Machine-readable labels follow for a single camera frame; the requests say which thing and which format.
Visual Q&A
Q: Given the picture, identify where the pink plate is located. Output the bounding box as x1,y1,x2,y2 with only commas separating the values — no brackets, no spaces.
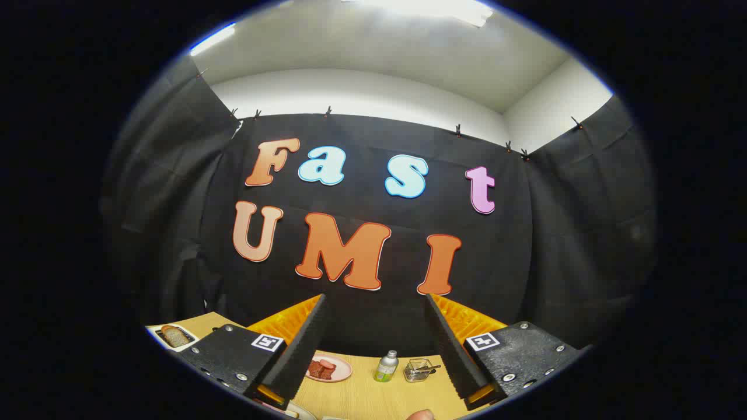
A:
303,354,354,383

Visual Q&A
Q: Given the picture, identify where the toasted bread slice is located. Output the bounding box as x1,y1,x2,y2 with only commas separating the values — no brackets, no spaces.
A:
160,325,190,348

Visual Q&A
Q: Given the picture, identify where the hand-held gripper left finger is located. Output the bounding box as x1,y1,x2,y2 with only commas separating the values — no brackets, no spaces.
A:
178,293,329,410

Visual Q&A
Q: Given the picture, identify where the white toaster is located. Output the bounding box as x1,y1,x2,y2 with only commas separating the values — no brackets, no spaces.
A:
146,324,200,352

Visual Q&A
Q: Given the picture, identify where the green label metal bottle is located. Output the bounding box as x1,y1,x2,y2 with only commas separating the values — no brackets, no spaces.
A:
375,350,400,383

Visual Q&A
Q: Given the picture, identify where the row of black cloth clips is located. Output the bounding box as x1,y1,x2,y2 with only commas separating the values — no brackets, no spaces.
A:
196,67,584,161

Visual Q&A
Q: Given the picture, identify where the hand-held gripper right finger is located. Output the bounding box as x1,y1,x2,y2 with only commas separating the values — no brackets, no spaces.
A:
423,293,587,412

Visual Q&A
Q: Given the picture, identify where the round white plate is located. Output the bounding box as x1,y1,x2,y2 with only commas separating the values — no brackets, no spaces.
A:
284,401,319,420

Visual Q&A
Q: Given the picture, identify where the ceiling light panel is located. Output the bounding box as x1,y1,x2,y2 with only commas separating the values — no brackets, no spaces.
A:
341,0,494,28

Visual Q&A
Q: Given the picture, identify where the metal wire basket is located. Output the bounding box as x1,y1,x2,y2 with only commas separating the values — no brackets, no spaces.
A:
404,359,435,383

